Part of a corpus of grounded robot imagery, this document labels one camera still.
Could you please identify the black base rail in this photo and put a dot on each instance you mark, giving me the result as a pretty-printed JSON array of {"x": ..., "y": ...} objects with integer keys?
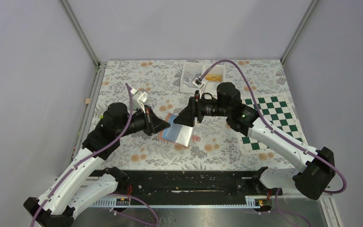
[{"x": 196, "y": 188}]

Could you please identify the white VIP credit card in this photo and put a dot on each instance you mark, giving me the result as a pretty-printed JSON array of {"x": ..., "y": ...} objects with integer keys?
[{"x": 189, "y": 82}]

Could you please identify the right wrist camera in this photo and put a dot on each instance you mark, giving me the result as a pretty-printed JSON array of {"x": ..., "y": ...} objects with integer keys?
[{"x": 198, "y": 82}]

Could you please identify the gold credit card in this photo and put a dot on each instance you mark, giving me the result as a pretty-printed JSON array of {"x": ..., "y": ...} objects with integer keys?
[{"x": 214, "y": 77}]

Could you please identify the floral tablecloth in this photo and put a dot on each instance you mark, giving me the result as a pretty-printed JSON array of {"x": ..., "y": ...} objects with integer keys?
[{"x": 219, "y": 148}]

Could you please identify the white two-compartment plastic bin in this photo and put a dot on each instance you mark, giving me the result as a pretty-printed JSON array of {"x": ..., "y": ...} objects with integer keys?
[{"x": 190, "y": 69}]

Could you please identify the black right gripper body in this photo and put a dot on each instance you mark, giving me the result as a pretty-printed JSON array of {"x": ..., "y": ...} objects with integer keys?
[{"x": 211, "y": 107}]

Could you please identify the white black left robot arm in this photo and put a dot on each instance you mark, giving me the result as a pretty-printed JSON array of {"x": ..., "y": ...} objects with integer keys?
[{"x": 63, "y": 201}]

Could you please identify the green white chessboard mat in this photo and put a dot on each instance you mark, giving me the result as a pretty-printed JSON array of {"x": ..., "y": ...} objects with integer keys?
[{"x": 278, "y": 109}]

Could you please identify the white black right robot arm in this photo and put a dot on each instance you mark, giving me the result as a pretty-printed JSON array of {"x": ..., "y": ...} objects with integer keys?
[{"x": 313, "y": 168}]

